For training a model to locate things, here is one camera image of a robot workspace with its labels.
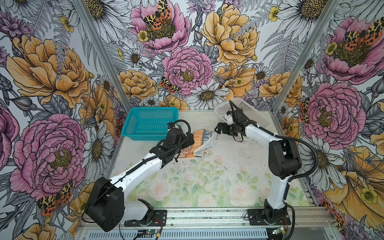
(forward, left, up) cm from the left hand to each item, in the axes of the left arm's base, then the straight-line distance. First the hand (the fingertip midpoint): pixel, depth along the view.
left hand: (186, 141), depth 85 cm
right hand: (+10, -22, -7) cm, 25 cm away
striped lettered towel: (+8, -11, -12) cm, 18 cm away
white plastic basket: (+29, -48, -7) cm, 56 cm away
